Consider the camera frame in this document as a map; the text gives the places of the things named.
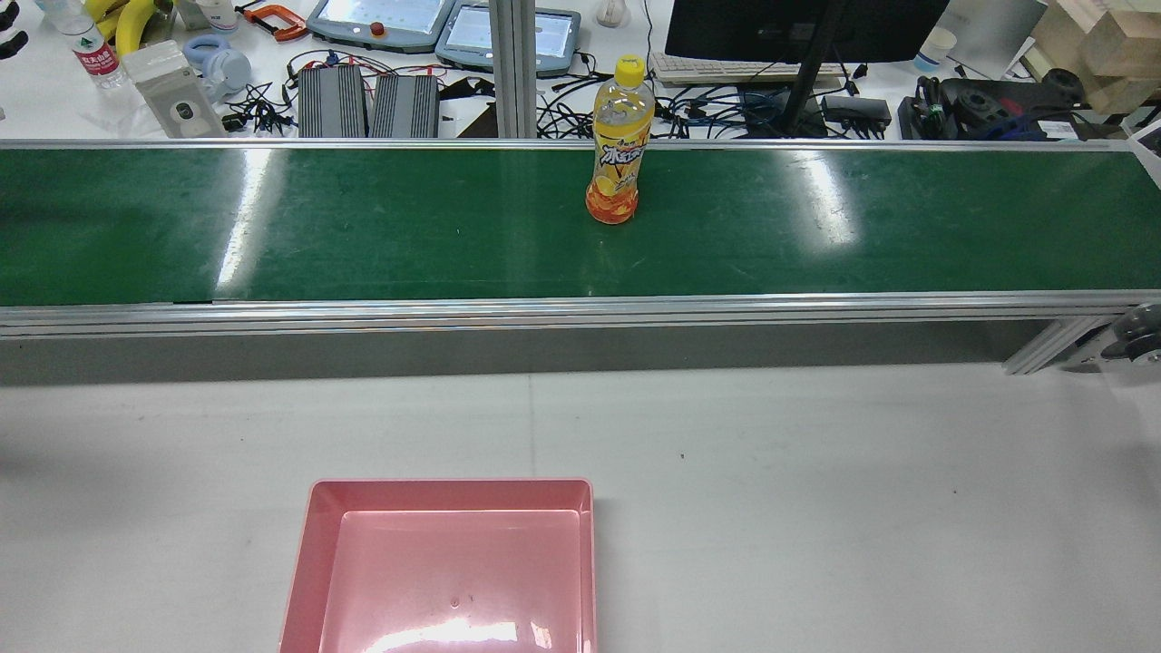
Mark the pink plastic basket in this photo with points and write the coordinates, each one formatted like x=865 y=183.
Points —
x=444 y=580

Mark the green conveyor belt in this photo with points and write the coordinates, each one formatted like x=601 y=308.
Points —
x=363 y=227
x=544 y=313

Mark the orange drink bottle yellow cap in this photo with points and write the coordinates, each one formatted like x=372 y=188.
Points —
x=619 y=145

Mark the black ribbed power brick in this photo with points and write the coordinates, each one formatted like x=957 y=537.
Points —
x=405 y=106
x=332 y=102

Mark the white keyboard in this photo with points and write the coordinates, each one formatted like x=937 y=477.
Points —
x=726 y=71

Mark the grey teach pendant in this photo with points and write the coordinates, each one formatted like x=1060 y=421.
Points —
x=508 y=41
x=381 y=20

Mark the white computer mouse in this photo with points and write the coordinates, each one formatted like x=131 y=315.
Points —
x=612 y=11

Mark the black power adapter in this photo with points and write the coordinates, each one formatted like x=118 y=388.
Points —
x=857 y=109

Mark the black Huawei monitor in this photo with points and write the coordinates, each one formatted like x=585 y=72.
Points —
x=798 y=27

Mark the orange clamp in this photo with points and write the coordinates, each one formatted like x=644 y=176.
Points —
x=281 y=20

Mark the pale blue headphones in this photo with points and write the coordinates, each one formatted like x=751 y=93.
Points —
x=222 y=62

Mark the striped paper cup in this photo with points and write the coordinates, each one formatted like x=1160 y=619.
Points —
x=934 y=50

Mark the black robot flange part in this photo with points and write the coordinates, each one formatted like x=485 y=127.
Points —
x=989 y=104

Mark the grey white box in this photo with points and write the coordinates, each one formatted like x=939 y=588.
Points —
x=172 y=95

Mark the white cup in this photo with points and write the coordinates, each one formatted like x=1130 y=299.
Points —
x=218 y=13

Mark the yellow bananas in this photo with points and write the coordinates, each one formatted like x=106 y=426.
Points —
x=136 y=23

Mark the water bottle red label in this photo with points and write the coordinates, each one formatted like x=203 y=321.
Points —
x=91 y=50

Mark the wooden boxes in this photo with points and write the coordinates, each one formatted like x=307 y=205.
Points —
x=1097 y=45

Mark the aluminium profile post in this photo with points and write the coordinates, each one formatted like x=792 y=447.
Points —
x=513 y=63

